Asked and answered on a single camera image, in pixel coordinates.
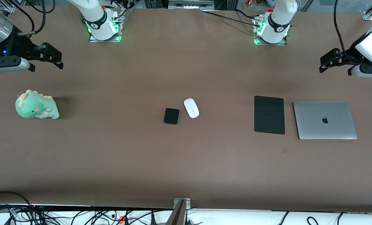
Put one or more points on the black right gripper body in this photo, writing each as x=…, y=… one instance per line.
x=18, y=44

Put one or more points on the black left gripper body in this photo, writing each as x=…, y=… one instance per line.
x=349, y=58

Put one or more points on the black phone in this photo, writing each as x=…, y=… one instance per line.
x=171, y=116

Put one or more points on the white computer mouse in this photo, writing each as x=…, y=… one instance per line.
x=191, y=108

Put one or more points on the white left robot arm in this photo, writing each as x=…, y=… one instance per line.
x=278, y=22

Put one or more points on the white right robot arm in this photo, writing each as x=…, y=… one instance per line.
x=98, y=18

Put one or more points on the black mouse pad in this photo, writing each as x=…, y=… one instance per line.
x=269, y=115

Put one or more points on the green dinosaur plush toy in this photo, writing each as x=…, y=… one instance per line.
x=36, y=106

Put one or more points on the silver laptop with apple logo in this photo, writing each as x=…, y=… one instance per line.
x=324, y=120

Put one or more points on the grey metal equipment box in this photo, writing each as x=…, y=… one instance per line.
x=190, y=4

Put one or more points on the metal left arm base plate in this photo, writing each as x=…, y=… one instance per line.
x=257, y=39

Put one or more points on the aluminium post with bracket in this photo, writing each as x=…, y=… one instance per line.
x=179, y=212

